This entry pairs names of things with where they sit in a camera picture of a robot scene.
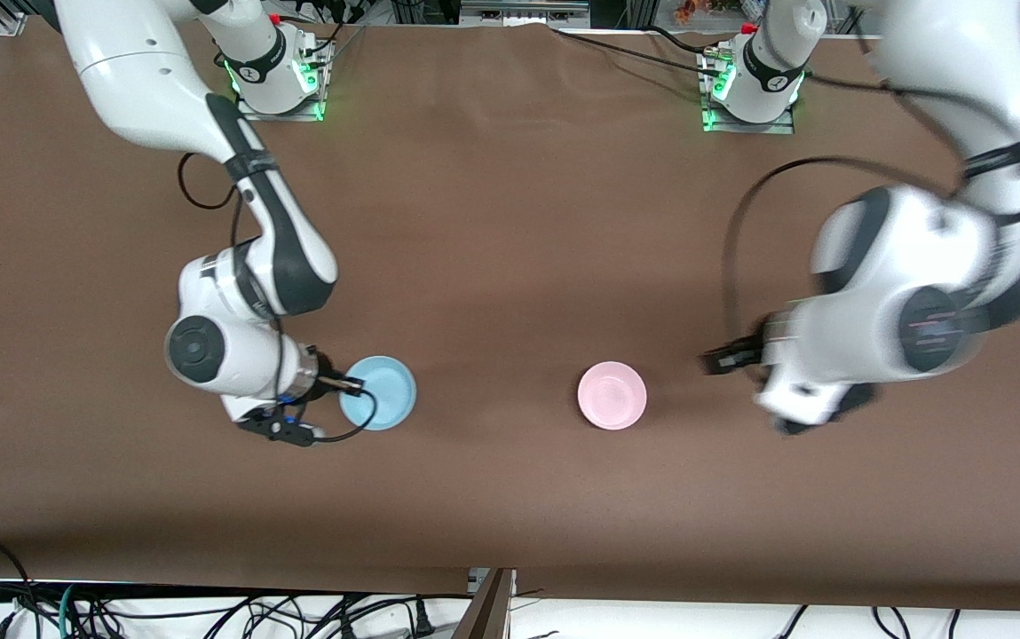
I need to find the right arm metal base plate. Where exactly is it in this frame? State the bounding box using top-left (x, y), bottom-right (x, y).
top-left (232, 39), bottom-right (327, 123)

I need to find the aluminium frame structure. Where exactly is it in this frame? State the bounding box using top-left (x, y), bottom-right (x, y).
top-left (459, 0), bottom-right (592, 29)

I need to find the pink bowl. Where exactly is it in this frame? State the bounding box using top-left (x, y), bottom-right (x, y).
top-left (576, 360), bottom-right (649, 432)

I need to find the black cable on cloth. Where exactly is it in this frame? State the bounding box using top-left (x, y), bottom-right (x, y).
top-left (550, 25), bottom-right (729, 81)

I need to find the metal post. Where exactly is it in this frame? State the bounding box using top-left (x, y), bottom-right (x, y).
top-left (451, 568), bottom-right (518, 639)

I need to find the blue bowl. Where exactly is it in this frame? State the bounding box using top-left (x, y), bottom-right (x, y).
top-left (338, 355), bottom-right (418, 433)

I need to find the orange background item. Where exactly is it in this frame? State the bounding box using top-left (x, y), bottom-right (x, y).
top-left (673, 0), bottom-right (747, 24)

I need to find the brown table cloth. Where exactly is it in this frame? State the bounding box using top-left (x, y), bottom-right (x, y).
top-left (0, 16), bottom-right (1020, 613)

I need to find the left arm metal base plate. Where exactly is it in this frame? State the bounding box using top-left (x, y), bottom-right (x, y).
top-left (702, 46), bottom-right (797, 136)

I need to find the green floor cable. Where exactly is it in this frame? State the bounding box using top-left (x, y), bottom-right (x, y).
top-left (54, 583), bottom-right (86, 639)

